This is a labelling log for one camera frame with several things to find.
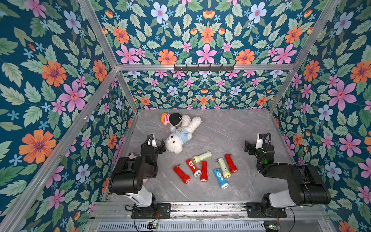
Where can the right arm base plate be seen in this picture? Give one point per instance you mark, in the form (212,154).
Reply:
(255,210)

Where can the red flashlight white logo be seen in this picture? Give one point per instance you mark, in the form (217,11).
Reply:
(196,171)

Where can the pink plush toy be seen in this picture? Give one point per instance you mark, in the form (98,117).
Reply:
(132,156)

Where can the red flashlight plain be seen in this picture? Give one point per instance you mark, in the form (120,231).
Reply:
(204,170)
(184,178)
(233,169)

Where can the pale green flashlight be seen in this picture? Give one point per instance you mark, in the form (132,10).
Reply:
(223,168)
(202,157)

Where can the black hook rail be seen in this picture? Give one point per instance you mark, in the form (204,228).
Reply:
(207,67)

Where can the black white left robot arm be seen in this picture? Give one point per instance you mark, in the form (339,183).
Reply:
(128,176)

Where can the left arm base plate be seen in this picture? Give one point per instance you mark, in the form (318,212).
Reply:
(156,211)

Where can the white teddy bear blue shirt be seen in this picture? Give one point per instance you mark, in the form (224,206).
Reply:
(182,134)

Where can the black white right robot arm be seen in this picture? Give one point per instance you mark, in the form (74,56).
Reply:
(305,186)

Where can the blue flashlight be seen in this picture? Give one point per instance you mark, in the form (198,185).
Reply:
(223,183)

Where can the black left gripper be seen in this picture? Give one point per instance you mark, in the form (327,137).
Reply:
(158,148)

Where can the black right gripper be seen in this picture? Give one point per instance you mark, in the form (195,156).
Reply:
(250,146)

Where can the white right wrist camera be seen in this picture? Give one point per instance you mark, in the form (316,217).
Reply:
(259,143)

